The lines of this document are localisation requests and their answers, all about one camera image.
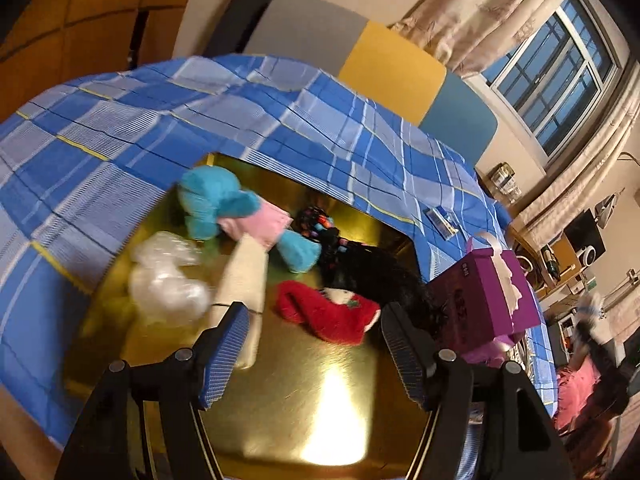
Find grey yellow blue headboard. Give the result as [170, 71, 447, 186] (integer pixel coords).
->
[244, 0, 498, 166]

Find purple paper carton box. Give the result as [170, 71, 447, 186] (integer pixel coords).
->
[427, 232, 541, 367]

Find blue tempo tissue pack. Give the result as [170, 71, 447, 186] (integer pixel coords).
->
[424, 206, 459, 240]

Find window with white frame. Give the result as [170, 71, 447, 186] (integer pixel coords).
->
[483, 0, 622, 165]

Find beige long sock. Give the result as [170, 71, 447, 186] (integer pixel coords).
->
[208, 233, 269, 370]

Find black rolled mat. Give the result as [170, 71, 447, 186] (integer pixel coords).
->
[203, 0, 272, 58]

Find gold metal tin tray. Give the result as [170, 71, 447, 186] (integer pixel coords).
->
[62, 152, 436, 480]

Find wooden wardrobe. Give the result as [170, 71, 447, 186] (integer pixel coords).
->
[1, 0, 188, 118]

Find blue plaid bed sheet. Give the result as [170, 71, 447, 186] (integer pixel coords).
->
[0, 54, 559, 449]

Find jars on desk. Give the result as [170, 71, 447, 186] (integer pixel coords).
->
[488, 162, 522, 205]

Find floral beige curtain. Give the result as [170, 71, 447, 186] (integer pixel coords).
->
[392, 0, 563, 77]

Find blue plush toy pink shirt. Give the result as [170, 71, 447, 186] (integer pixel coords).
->
[177, 166, 321, 273]

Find clear plastic bag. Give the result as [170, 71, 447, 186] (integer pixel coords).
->
[128, 231, 212, 326]

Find black monitor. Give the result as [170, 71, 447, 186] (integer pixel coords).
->
[564, 209, 605, 268]

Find red white christmas sock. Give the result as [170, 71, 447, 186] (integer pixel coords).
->
[274, 281, 381, 346]

